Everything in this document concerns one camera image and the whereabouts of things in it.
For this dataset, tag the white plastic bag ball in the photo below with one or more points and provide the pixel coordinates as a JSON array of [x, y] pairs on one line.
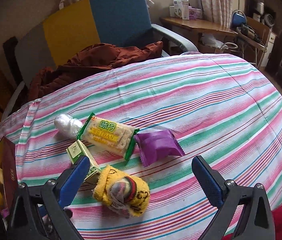
[[68, 126]]

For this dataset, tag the purple snack pouch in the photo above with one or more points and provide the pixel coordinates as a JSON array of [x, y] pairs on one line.
[[154, 146]]

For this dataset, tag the yellow knitted sock roll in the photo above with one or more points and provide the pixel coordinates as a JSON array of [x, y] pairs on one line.
[[124, 194]]

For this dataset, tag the large Weidan cracker pack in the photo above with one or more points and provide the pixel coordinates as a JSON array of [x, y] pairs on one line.
[[109, 135]]

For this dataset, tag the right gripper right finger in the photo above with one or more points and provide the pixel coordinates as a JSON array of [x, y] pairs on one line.
[[256, 220]]

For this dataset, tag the wooden side table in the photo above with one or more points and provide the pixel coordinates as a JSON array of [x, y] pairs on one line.
[[199, 27]]

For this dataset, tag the pink curtain right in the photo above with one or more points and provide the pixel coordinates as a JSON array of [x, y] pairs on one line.
[[217, 11]]

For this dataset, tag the tricolour armchair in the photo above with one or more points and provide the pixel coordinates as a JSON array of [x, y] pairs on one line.
[[122, 23]]

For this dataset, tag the red gold gift box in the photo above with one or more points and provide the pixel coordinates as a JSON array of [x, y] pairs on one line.
[[7, 164]]

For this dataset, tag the rust red jacket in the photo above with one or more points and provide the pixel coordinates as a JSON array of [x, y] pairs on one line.
[[90, 61]]

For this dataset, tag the striped bed quilt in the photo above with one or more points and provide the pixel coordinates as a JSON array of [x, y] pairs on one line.
[[216, 105]]

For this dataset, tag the pink box on table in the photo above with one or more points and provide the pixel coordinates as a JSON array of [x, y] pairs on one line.
[[195, 13]]

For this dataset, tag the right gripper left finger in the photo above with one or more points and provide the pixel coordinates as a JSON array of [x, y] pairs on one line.
[[66, 187]]

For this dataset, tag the white boxes on table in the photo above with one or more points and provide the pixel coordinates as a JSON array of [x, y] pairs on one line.
[[180, 9]]

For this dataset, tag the white plastic bag under table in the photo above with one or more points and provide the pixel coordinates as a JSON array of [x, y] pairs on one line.
[[210, 41]]

